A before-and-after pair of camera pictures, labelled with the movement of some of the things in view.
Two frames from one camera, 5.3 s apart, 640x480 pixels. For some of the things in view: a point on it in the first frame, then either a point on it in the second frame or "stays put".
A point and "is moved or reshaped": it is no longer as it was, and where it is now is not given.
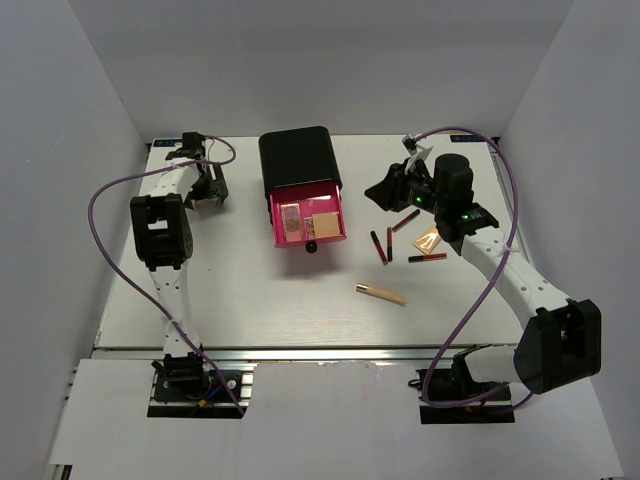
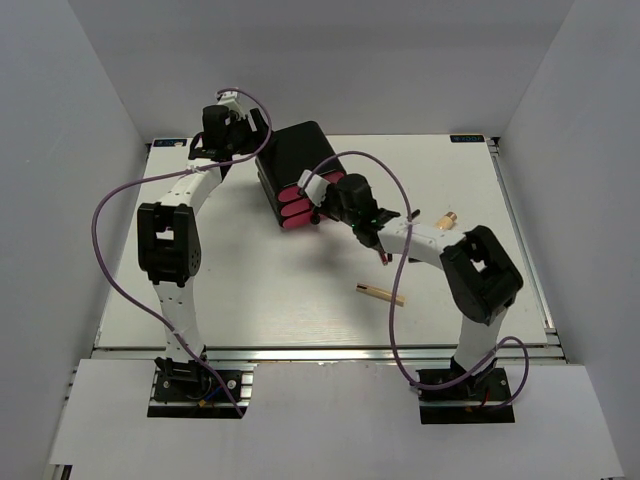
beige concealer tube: x=382 y=294 stays put
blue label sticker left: x=166 y=142 stays put
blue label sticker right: x=467 y=138 stays put
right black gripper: x=389 y=193 -> x=332 y=190
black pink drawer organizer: x=305 y=198 is moved or reshaped
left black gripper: x=214 y=188 -> x=254 y=138
